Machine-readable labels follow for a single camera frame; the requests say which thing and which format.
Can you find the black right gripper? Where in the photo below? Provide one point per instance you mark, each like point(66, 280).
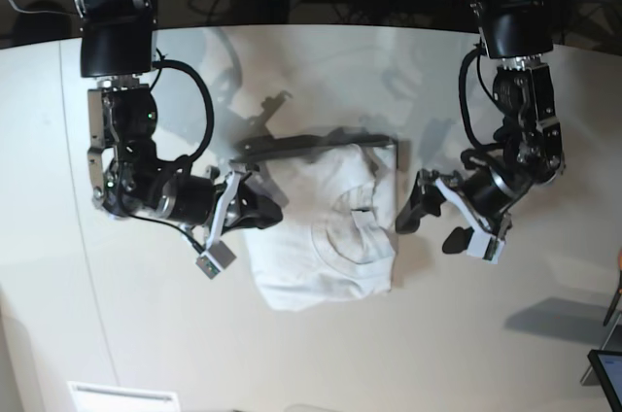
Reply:
point(244, 210)

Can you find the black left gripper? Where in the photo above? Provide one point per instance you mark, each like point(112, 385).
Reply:
point(431, 189)

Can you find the white T-shirt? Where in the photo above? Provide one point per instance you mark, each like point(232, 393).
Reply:
point(337, 240)

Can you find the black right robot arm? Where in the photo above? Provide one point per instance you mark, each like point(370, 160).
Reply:
point(128, 178)

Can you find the black tablet screen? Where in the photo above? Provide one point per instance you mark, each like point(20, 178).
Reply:
point(607, 367)

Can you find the white paper sheet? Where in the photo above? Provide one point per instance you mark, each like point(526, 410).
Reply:
point(95, 397)

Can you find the white camera bracket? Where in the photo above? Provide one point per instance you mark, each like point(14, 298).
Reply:
point(484, 190)
point(209, 209)

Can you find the orange handled screwdriver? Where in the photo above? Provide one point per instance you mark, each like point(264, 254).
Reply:
point(616, 295)

